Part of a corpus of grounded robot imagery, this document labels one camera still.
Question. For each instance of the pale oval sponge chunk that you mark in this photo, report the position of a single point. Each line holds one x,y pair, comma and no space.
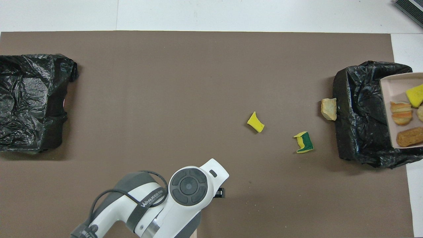
401,114

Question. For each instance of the dark ribbed device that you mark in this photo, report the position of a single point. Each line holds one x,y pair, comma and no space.
411,8

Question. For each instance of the black bag lined bin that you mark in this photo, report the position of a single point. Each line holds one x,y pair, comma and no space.
360,115
29,92

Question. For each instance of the brown table mat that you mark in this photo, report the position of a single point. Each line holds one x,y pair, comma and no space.
165,99

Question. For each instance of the yellow green sponge piece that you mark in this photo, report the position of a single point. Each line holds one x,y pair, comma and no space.
305,142

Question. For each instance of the beige plastic dustpan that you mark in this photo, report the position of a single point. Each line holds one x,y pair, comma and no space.
388,89

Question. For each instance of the large yellow sponge piece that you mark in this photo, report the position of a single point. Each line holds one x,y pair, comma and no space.
415,96

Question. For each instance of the small yellow sponge piece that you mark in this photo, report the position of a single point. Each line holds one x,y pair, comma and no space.
255,122

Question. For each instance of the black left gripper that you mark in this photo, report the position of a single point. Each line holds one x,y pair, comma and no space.
219,193

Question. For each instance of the pale tan sponge chunk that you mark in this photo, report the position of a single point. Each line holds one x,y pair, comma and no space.
329,109

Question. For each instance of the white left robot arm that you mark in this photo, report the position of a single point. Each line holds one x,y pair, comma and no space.
188,188

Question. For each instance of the brown bread-like sponge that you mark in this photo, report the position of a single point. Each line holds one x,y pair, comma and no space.
409,137

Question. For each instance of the pale angular sponge chunk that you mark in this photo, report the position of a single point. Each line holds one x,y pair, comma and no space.
420,113

